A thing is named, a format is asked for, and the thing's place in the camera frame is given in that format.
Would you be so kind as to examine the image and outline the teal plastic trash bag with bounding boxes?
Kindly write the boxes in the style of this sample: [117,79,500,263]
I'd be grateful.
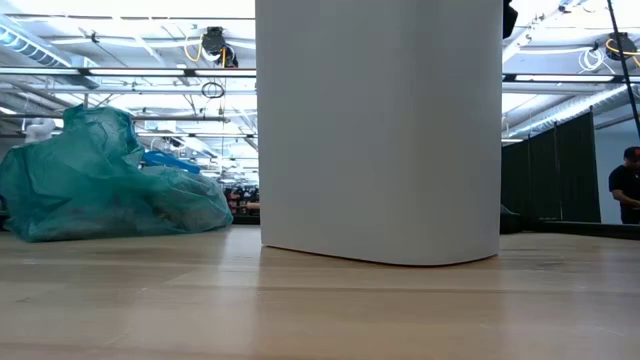
[0,103,235,244]

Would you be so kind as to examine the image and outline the white plastic trash bin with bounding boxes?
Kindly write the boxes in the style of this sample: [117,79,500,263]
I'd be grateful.
[254,0,504,267]

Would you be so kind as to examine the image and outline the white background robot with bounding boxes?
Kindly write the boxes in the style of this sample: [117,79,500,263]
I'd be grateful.
[23,117,57,145]

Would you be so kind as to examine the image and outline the person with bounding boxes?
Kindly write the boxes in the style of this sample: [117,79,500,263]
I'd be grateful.
[607,145,640,225]

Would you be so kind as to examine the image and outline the long thin black cable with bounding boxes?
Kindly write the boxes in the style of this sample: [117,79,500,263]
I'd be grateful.
[605,0,640,140]

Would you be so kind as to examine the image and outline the black ceiling cable reel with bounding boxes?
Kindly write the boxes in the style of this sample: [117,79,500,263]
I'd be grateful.
[202,25,239,69]
[604,32,639,61]

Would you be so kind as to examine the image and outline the black partition wall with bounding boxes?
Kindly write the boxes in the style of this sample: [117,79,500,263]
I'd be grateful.
[501,109,602,224]

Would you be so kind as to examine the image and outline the black cloth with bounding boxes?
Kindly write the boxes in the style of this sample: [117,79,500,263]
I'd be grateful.
[499,204,524,235]

